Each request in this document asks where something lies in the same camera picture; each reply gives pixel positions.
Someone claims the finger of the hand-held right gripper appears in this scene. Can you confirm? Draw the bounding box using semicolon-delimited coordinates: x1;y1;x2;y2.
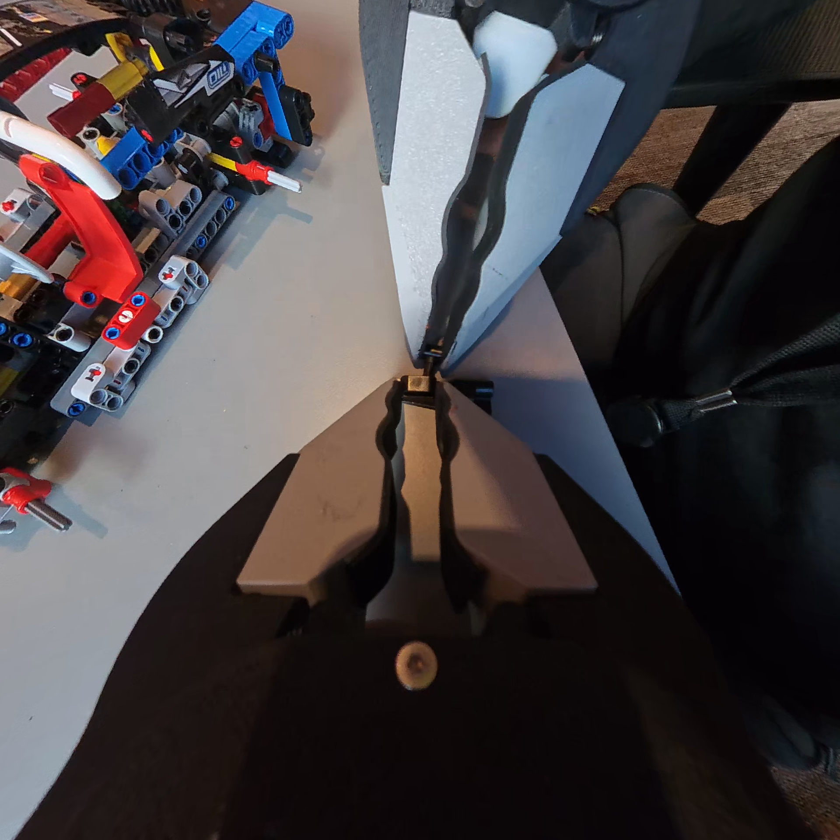
382;10;560;362
440;64;626;373

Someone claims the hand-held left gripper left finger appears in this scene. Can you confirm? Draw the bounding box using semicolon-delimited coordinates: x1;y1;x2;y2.
236;379;404;606

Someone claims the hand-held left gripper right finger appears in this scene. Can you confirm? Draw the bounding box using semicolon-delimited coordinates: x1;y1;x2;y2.
436;382;599;610

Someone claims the black elongated brick piece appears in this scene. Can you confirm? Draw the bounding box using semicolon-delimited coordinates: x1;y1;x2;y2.
400;374;496;411

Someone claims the toy brick car model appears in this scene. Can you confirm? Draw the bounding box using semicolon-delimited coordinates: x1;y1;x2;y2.
0;0;316;534

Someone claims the black strap with buckle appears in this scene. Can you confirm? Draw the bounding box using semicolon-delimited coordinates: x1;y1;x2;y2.
607;315;840;450

